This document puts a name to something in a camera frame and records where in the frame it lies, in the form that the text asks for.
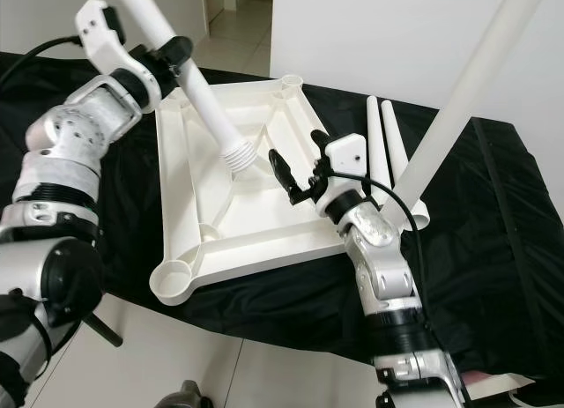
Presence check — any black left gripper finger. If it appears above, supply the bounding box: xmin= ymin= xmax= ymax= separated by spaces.
xmin=157 ymin=34 xmax=195 ymax=74

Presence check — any white plastic table top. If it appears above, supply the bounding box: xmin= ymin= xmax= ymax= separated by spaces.
xmin=148 ymin=71 xmax=371 ymax=308

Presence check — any black table cloth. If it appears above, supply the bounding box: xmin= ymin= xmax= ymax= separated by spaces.
xmin=0 ymin=48 xmax=564 ymax=382

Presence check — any black metal table leg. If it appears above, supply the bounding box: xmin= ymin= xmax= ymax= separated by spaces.
xmin=86 ymin=313 xmax=124 ymax=347

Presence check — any grey robot left foot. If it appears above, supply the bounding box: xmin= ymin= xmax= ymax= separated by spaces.
xmin=159 ymin=380 xmax=204 ymax=408

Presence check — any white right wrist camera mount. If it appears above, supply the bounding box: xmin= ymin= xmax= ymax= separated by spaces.
xmin=324 ymin=133 xmax=371 ymax=217

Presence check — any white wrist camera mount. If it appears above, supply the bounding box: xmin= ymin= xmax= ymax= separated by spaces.
xmin=324 ymin=133 xmax=371 ymax=217
xmin=75 ymin=0 xmax=164 ymax=105

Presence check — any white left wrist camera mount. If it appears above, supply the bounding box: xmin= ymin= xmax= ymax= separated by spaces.
xmin=75 ymin=0 xmax=164 ymax=105

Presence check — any white plastic frame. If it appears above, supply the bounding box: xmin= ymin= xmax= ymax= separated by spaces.
xmin=480 ymin=375 xmax=543 ymax=400

